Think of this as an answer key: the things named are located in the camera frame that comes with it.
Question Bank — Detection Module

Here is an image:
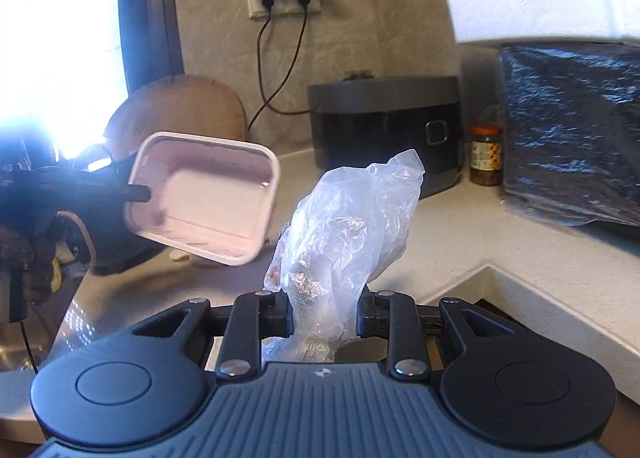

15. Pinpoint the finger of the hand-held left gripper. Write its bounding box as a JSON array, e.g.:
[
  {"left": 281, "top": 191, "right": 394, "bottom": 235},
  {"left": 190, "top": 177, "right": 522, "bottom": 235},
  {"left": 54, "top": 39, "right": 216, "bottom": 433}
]
[{"left": 75, "top": 165, "right": 152, "bottom": 203}]

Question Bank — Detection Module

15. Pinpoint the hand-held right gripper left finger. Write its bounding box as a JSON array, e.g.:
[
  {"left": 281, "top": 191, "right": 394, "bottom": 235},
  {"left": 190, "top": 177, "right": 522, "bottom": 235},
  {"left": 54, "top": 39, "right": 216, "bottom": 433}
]
[{"left": 131, "top": 290, "right": 293, "bottom": 381}]

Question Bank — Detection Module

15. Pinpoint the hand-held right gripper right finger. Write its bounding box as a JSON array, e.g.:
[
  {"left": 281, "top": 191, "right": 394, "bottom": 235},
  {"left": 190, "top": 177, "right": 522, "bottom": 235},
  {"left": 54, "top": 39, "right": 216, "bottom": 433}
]
[{"left": 356, "top": 290, "right": 516, "bottom": 381}]

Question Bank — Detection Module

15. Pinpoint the clear plastic food container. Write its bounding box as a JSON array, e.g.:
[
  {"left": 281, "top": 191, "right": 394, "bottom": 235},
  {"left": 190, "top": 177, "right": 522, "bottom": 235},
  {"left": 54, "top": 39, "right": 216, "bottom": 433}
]
[{"left": 122, "top": 132, "right": 281, "bottom": 267}]

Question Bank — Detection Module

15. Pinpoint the clear plastic bag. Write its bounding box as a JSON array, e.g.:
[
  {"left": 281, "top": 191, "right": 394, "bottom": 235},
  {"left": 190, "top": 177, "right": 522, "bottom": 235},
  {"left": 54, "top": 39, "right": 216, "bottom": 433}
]
[{"left": 262, "top": 149, "right": 426, "bottom": 364}]

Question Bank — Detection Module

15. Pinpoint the person's left hand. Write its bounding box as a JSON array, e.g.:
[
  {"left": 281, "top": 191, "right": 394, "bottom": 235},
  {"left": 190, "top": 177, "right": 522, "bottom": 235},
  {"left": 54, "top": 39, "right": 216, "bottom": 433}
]
[{"left": 0, "top": 225, "right": 63, "bottom": 303}]

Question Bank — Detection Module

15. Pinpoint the round wooden cutting board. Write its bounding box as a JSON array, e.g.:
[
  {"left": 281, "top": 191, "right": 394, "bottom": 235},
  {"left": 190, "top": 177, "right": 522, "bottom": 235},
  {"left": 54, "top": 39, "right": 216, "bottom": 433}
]
[{"left": 102, "top": 74, "right": 247, "bottom": 159}]

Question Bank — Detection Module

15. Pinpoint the steel sink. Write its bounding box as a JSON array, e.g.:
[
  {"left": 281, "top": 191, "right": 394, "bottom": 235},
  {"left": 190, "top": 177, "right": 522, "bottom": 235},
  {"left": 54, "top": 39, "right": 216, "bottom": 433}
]
[{"left": 0, "top": 283, "right": 91, "bottom": 379}]

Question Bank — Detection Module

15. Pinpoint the black rice cooker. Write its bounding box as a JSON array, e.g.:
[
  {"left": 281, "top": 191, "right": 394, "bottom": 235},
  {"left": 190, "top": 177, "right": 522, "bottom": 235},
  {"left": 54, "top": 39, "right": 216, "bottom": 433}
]
[{"left": 306, "top": 70, "right": 463, "bottom": 201}]

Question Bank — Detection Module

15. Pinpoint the glass jar with red lid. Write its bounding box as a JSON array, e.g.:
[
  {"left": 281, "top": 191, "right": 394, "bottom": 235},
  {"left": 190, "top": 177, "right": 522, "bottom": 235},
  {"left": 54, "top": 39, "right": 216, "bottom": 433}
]
[{"left": 469, "top": 124, "right": 505, "bottom": 187}]

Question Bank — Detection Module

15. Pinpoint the black film-wrapped appliance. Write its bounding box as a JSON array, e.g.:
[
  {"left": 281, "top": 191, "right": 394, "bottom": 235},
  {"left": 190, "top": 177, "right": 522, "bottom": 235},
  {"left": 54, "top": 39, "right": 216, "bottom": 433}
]
[{"left": 497, "top": 42, "right": 640, "bottom": 229}]

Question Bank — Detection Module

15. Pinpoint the dark round pot with handle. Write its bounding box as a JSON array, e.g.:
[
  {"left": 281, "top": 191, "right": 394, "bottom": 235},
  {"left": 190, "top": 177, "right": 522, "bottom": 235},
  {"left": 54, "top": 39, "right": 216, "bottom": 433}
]
[{"left": 75, "top": 153, "right": 166, "bottom": 276}]

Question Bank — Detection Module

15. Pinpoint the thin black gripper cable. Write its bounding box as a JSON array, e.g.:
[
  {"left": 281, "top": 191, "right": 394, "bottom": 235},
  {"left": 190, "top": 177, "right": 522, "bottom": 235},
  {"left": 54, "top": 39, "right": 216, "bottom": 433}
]
[{"left": 19, "top": 318, "right": 41, "bottom": 375}]

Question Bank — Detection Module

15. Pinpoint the black power cable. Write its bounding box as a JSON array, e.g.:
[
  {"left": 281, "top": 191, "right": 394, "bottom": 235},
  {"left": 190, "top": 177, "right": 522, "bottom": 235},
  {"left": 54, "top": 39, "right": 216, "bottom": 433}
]
[
  {"left": 247, "top": 0, "right": 313, "bottom": 133},
  {"left": 256, "top": 0, "right": 311, "bottom": 117}
]

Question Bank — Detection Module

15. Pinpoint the dark window frame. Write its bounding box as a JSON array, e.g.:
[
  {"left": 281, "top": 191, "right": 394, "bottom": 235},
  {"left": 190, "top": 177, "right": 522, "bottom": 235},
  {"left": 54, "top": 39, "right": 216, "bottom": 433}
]
[{"left": 117, "top": 0, "right": 183, "bottom": 93}]

